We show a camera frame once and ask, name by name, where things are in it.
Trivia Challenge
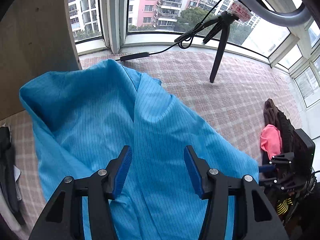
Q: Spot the pink garment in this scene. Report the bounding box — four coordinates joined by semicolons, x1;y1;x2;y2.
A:
260;124;282;159

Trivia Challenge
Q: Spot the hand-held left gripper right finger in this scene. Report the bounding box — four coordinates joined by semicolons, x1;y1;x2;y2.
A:
184;145;289;240

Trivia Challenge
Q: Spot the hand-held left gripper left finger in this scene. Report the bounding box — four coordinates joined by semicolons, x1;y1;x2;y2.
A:
29;145;133;240

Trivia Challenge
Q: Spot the white framed bay window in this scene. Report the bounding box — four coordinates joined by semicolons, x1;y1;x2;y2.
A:
66;0;320;108

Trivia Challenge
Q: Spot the black ring light cable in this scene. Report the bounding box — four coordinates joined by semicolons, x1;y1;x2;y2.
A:
147;0;234;55

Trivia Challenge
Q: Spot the black knit garment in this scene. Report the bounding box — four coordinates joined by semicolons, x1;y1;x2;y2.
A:
276;111;295;155

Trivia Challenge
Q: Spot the red white tag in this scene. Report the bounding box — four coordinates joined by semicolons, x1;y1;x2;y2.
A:
229;2;252;22

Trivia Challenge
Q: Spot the brown garment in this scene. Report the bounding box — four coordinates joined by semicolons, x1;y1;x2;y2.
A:
264;99;282;130

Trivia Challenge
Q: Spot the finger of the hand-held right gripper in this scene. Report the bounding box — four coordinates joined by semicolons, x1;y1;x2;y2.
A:
258;164;278;175
258;178;283;190

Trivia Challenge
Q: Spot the black inline cable controller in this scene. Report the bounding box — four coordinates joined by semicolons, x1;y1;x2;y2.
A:
120;52;150;62

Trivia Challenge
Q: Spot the black tripod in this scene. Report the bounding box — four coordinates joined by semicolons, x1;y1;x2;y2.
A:
203;11;239;83

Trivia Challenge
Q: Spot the blue striped jacket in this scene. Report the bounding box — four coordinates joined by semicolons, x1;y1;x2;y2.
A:
19;59;259;240

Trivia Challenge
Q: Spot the black garment with yellow print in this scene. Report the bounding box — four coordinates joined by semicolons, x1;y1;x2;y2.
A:
275;192;300;220

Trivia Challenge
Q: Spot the white ring light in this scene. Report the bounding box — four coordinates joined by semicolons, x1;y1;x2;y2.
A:
226;0;313;27

